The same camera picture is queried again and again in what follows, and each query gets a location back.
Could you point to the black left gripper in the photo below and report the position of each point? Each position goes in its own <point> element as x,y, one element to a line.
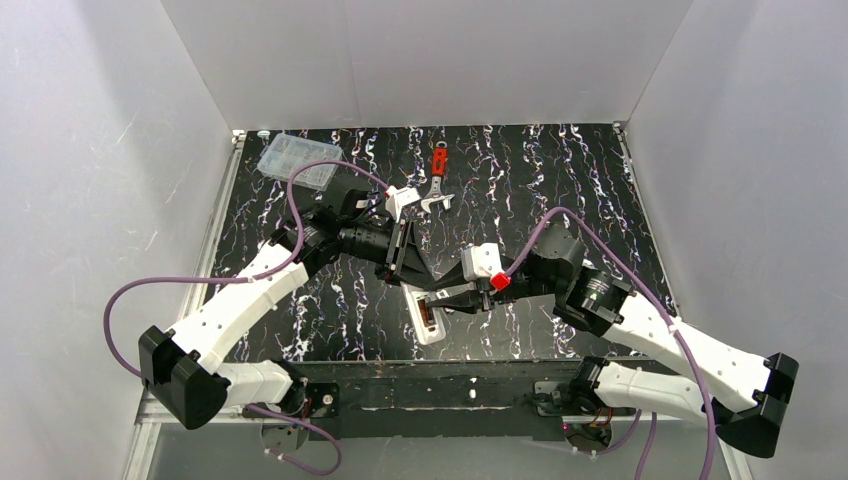
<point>403,254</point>

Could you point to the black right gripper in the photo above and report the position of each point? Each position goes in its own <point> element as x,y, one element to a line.
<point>488,292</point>

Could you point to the white remote control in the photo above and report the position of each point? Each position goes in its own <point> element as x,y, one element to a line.
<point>427,322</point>

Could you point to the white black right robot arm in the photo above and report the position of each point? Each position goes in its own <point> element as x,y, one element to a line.
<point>739,396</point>

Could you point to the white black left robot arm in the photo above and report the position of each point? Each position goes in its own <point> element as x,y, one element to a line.
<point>184,367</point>

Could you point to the clear plastic screw box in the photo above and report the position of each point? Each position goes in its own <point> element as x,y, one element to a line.
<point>286,153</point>

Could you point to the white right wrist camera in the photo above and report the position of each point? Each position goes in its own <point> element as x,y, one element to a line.
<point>483,262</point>

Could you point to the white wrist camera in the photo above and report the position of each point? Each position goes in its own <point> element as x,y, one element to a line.
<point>397,199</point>
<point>483,262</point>

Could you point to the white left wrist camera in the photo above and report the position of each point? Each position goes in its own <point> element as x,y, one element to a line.
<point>397,199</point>

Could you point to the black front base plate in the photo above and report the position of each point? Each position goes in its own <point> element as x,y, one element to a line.
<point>426,399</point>

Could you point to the red handled adjustable wrench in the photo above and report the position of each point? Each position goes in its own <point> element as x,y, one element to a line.
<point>438,167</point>

